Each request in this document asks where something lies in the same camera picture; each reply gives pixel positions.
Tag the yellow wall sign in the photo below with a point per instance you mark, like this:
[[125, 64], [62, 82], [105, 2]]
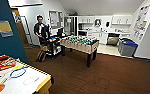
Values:
[[4, 28]]

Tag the blue lid recycling bin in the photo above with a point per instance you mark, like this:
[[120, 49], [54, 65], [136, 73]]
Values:
[[127, 48]]

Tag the cardboard box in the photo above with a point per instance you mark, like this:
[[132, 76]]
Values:
[[45, 48]]

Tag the wall notice board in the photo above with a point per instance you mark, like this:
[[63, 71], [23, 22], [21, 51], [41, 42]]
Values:
[[55, 18]]

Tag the red orange snack box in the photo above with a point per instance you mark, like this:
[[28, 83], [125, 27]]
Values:
[[3, 64]]

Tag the stainless steel refrigerator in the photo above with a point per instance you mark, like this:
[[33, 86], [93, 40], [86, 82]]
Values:
[[71, 26]]

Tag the large printed wall poster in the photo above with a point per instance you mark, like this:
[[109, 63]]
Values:
[[141, 21]]

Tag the blue rimmed white bowl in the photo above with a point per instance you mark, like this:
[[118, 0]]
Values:
[[11, 74]]

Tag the white under-sink cabinet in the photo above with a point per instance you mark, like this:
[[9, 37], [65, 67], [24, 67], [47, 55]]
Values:
[[99, 37]]

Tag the white three-door wall cabinet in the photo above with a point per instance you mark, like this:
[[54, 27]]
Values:
[[122, 19]]

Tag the man in dark shirt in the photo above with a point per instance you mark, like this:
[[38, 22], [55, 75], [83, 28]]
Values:
[[40, 28]]

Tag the brown wooden door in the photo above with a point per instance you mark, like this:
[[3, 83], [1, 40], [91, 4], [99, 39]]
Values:
[[21, 28]]

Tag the black wheeled cart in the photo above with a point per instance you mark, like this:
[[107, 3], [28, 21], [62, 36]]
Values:
[[52, 46]]

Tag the brown bag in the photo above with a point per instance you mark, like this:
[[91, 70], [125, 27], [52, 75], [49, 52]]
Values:
[[41, 56]]

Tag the foosball table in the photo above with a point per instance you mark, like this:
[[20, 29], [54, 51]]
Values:
[[79, 43]]

